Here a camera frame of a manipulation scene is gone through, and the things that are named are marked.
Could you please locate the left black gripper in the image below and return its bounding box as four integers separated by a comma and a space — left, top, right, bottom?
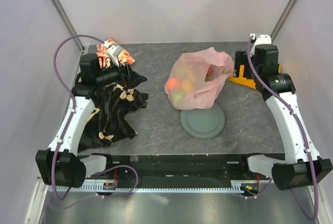
96, 56, 147, 89

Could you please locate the pink plastic bag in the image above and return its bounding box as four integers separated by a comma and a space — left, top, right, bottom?
164, 47, 234, 110

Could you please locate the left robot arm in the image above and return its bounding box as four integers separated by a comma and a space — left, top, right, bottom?
35, 53, 148, 188

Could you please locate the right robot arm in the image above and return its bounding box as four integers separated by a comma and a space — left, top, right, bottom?
234, 44, 332, 190

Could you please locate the orange floral cloth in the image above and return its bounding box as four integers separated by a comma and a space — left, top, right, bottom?
96, 39, 135, 69

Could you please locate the orange folded cloth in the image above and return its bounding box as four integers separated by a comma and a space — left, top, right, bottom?
228, 64, 281, 90

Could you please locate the black floral cloth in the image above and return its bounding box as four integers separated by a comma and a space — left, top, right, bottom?
72, 73, 149, 152

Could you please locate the grey-green round plate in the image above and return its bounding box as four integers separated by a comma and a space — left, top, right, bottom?
180, 103, 226, 139

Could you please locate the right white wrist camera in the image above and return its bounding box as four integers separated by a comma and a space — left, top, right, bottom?
250, 33, 272, 48

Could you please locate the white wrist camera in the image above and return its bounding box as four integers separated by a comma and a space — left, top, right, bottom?
103, 42, 123, 67
250, 33, 272, 48

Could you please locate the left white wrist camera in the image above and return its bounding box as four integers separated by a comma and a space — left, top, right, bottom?
103, 42, 123, 67

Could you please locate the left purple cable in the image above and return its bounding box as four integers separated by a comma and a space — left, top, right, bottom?
50, 34, 138, 201

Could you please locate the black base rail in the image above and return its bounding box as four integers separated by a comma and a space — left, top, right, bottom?
105, 154, 268, 181

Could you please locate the grey slotted cable duct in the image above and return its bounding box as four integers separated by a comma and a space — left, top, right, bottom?
48, 179, 273, 193

